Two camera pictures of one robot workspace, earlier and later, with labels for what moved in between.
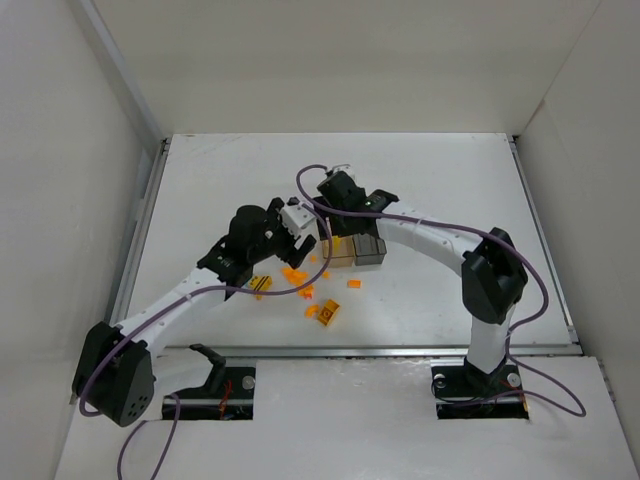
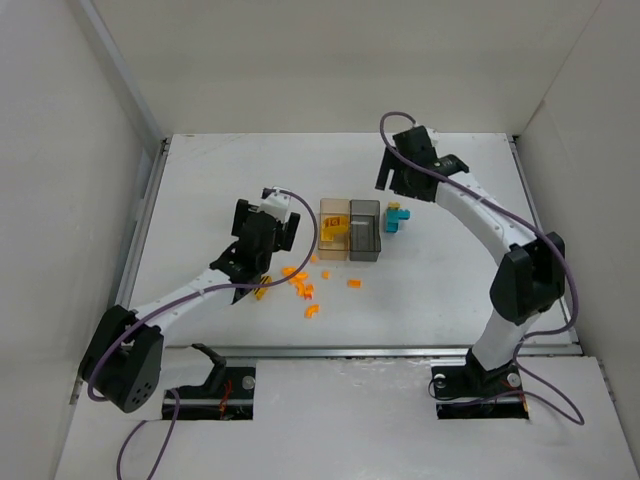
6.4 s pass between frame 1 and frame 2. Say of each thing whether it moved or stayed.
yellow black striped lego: stayed
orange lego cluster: stayed
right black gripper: moved
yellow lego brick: moved
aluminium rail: stayed
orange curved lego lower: stayed
